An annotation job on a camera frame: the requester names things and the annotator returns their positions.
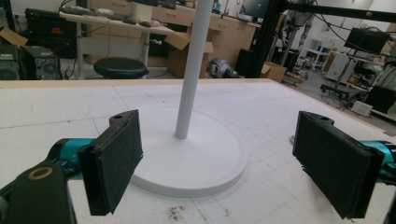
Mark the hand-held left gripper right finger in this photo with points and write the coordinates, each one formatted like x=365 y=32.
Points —
x=333 y=161

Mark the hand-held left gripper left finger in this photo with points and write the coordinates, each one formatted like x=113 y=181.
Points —
x=112 y=161

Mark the white box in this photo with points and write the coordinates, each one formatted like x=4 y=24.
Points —
x=361 y=108

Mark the black wheeled stand base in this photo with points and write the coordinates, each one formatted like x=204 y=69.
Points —
x=334 y=90

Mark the black flat screen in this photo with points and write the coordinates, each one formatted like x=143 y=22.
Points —
x=381 y=99

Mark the white stand with round base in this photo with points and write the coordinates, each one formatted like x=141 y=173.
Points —
x=193 y=161

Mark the black round stool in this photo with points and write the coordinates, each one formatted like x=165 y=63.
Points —
x=120 y=67

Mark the white cabinet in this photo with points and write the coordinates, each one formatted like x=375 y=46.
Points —
x=337 y=67

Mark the small open cardboard box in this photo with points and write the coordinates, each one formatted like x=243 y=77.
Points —
x=274 y=72

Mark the white shelf unit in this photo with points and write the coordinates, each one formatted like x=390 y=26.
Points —
x=319 y=54

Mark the black computer tower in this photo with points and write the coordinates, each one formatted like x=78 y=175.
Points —
x=40 y=63

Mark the large open cardboard box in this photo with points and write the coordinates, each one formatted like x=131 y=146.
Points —
x=179 y=59

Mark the black monitor on stand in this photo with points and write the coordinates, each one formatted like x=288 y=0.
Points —
x=365 y=39

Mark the wooden desk with white legs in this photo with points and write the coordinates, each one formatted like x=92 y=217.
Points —
x=124 y=25

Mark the grey computer case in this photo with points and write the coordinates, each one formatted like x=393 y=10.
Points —
x=8 y=63

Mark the grey robot head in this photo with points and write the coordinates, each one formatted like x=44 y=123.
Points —
x=219 y=67

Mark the grey humanoid robot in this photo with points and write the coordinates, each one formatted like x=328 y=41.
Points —
x=295 y=21

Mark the black equipment case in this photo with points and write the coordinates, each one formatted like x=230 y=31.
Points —
x=46 y=31

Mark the black keyboard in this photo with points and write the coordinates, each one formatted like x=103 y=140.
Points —
x=93 y=13

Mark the white container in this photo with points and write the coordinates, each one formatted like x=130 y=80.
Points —
x=141 y=12

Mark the cardboard flap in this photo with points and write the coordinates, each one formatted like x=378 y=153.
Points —
x=12 y=36

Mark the black metal frame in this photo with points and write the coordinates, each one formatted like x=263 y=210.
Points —
x=264 y=37

